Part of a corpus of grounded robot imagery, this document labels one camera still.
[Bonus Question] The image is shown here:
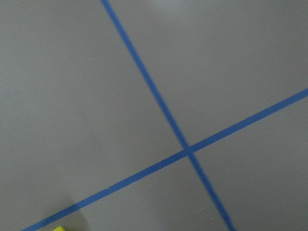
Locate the yellow cube block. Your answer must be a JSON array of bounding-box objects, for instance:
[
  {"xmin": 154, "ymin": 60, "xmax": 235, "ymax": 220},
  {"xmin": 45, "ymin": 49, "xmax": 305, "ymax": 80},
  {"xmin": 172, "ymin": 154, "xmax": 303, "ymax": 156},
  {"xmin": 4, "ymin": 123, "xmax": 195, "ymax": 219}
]
[{"xmin": 52, "ymin": 226, "xmax": 65, "ymax": 231}]

